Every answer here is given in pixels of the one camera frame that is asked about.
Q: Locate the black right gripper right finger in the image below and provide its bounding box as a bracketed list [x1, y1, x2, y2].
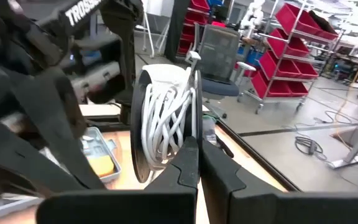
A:
[200, 140, 358, 224]

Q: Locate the black cable spool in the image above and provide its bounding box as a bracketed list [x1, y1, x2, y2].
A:
[130, 67, 204, 184]

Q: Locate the blue crate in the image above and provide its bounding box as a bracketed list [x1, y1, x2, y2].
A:
[237, 45, 264, 67]

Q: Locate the black floor cable bundle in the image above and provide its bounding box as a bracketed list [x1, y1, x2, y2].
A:
[293, 135, 328, 162]

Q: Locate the white humanoid robot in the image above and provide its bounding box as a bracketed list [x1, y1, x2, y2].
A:
[240, 0, 265, 30]

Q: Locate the red bin shelving unit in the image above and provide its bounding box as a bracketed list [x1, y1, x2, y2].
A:
[177, 0, 213, 57]

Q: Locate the wooden top desk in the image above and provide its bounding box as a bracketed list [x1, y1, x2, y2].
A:
[326, 99, 358, 170]

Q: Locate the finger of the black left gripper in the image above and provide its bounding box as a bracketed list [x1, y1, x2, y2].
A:
[0, 104, 88, 203]
[13, 69, 106, 190]

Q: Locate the grey tool case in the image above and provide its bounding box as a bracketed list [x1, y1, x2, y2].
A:
[0, 126, 122, 222]

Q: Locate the white cord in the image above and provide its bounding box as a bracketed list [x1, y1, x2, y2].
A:
[140, 83, 198, 170]

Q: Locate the black fabric panel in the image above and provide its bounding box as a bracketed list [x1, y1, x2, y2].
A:
[163, 0, 192, 63]

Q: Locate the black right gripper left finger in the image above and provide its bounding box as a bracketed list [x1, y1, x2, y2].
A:
[35, 136, 200, 224]

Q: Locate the red storage bin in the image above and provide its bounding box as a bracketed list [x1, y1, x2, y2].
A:
[258, 49, 319, 80]
[250, 70, 310, 99]
[274, 2, 340, 41]
[266, 27, 311, 58]

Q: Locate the white board on stand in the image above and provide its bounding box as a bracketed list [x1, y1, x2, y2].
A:
[134, 0, 175, 59]

